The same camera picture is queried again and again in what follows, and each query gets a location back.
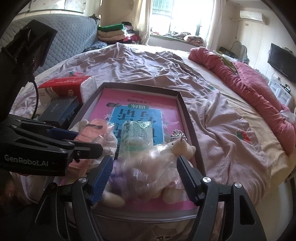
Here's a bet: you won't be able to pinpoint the pink packaged item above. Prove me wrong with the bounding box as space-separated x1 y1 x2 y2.
67 118 112 178

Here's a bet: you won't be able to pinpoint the floral white fabric scrunchie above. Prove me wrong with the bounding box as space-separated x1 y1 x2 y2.
71 118 118 169

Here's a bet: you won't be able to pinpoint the green white tissue pack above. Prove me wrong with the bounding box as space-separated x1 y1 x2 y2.
118 120 154 159

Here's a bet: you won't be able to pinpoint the white plush toy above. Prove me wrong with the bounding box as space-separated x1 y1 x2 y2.
101 138 196 208

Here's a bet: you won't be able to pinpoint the dark navy box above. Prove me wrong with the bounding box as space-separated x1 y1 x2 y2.
38 96 81 130

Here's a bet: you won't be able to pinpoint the red white tissue box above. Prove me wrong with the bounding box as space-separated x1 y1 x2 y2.
38 76 98 105

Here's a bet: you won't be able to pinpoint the lilac patterned quilt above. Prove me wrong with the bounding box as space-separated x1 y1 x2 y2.
5 44 270 240

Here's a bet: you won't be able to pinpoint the pink blue book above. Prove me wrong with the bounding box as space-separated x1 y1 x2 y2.
89 88 193 211

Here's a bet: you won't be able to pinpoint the silver tiara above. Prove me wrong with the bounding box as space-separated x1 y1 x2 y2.
170 129 187 142

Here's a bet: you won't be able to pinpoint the pink red rolled duvet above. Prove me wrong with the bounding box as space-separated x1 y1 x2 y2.
189 47 295 155

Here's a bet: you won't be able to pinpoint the stack of folded clothes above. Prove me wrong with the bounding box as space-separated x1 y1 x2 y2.
97 22 141 44

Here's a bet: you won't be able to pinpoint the white drawer cabinet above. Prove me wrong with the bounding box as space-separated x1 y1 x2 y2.
268 74 292 106

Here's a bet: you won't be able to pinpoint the cream curtain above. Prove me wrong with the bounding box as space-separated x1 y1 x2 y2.
132 0 153 45

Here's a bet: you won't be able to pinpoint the clothes on window sill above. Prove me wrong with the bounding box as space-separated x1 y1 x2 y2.
163 32 204 47

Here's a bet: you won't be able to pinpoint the black flat television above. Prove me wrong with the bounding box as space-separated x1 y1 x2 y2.
267 43 296 83

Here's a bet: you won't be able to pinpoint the white standing fan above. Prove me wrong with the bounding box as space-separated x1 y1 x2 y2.
230 41 249 64

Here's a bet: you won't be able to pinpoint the black cable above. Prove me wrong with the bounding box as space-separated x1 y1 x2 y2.
31 78 40 120

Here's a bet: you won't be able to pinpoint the white wall air conditioner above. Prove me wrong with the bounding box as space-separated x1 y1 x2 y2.
240 11 266 24

